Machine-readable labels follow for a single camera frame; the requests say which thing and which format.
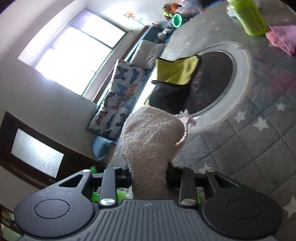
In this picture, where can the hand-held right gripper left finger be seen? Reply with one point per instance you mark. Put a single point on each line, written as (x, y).
(123, 179)

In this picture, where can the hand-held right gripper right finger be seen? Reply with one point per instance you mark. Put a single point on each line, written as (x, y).
(172, 179)

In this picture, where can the pale pink terry towel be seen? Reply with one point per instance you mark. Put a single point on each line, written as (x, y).
(148, 139)

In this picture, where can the blue folded blanket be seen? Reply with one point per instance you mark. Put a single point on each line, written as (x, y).
(101, 146)

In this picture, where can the dark wooden door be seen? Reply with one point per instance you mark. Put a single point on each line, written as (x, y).
(69, 148)

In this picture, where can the butterfly print pillow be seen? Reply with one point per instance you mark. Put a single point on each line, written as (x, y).
(115, 97)

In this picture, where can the grey quilted star table cover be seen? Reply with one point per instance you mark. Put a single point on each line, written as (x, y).
(254, 139)

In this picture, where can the yellow and grey microfiber cloth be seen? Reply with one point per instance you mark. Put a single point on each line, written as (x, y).
(175, 69)

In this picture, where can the round black induction cooktop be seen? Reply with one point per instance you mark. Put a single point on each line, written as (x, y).
(215, 76)

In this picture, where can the white pillow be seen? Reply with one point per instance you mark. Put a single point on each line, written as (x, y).
(145, 53)

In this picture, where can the window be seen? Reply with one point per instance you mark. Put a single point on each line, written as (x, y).
(76, 51)

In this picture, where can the grey and white plush toy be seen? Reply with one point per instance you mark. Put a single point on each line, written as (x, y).
(164, 32)

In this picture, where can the teal bench sofa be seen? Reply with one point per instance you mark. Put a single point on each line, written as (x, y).
(148, 32)

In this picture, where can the green plastic basin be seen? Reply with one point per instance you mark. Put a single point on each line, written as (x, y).
(178, 20)

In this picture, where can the colourful pinwheel flower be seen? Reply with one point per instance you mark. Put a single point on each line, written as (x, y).
(130, 15)

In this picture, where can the brown teddy bear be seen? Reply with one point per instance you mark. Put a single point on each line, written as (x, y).
(167, 13)

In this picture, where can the orange plush toy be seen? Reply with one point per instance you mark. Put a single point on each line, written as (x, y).
(174, 8)

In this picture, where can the green plastic bottle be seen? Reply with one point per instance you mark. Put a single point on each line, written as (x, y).
(252, 18)

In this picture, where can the pink and purple cloth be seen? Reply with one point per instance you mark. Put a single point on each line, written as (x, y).
(282, 37)

